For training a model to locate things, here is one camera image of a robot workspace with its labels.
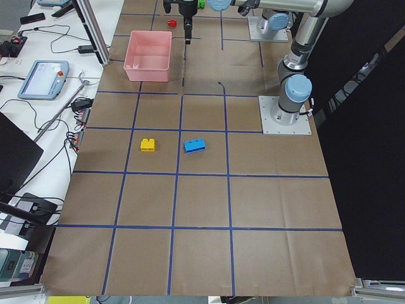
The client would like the black monitor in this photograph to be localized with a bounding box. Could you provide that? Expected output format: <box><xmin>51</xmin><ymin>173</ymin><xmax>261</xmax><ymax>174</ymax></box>
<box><xmin>1</xmin><ymin>113</ymin><xmax>44</xmax><ymax>203</ymax></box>

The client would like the blue teach pendant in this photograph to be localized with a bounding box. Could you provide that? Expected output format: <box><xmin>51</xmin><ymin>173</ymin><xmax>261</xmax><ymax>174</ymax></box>
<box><xmin>18</xmin><ymin>60</ymin><xmax>70</xmax><ymax>100</ymax></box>

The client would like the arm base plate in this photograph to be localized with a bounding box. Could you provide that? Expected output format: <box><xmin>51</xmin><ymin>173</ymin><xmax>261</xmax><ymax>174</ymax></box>
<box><xmin>248</xmin><ymin>16</ymin><xmax>289</xmax><ymax>43</ymax></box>
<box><xmin>258</xmin><ymin>96</ymin><xmax>312</xmax><ymax>136</ymax></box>

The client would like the metal rod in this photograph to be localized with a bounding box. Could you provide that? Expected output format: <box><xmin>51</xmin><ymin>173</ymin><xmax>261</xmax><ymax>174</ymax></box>
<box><xmin>34</xmin><ymin>70</ymin><xmax>90</xmax><ymax>143</ymax></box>

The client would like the pink plastic box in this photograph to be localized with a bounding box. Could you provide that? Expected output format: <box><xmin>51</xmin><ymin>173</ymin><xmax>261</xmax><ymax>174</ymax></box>
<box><xmin>123</xmin><ymin>30</ymin><xmax>172</xmax><ymax>82</ymax></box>

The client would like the aluminium frame post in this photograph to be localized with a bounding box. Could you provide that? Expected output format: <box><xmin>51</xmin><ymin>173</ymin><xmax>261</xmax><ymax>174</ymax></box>
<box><xmin>72</xmin><ymin>0</ymin><xmax>110</xmax><ymax>66</ymax></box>

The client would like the black power adapter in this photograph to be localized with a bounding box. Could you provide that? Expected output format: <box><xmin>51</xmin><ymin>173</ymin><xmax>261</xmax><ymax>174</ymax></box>
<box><xmin>77</xmin><ymin>45</ymin><xmax>94</xmax><ymax>54</ymax></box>

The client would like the black monitor stand base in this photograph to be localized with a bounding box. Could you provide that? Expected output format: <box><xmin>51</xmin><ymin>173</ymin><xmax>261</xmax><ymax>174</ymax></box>
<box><xmin>12</xmin><ymin>193</ymin><xmax>58</xmax><ymax>225</ymax></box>

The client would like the green toy block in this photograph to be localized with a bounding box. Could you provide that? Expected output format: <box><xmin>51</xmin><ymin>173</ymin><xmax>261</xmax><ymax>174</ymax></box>
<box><xmin>197</xmin><ymin>0</ymin><xmax>205</xmax><ymax>10</ymax></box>

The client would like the yellow toy block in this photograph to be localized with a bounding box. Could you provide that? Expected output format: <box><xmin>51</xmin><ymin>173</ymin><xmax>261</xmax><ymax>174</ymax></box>
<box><xmin>140</xmin><ymin>138</ymin><xmax>156</xmax><ymax>152</ymax></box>

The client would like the red toy block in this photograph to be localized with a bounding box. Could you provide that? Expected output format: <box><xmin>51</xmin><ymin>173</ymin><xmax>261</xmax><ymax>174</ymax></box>
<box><xmin>167</xmin><ymin>20</ymin><xmax>177</xmax><ymax>28</ymax></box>

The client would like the blue toy block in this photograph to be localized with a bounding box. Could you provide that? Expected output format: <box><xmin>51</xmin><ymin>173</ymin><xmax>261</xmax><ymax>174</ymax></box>
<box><xmin>184</xmin><ymin>137</ymin><xmax>206</xmax><ymax>154</ymax></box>

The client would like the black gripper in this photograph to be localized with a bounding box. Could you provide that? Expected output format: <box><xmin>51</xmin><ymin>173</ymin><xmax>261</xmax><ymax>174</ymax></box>
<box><xmin>163</xmin><ymin>0</ymin><xmax>198</xmax><ymax>44</ymax></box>

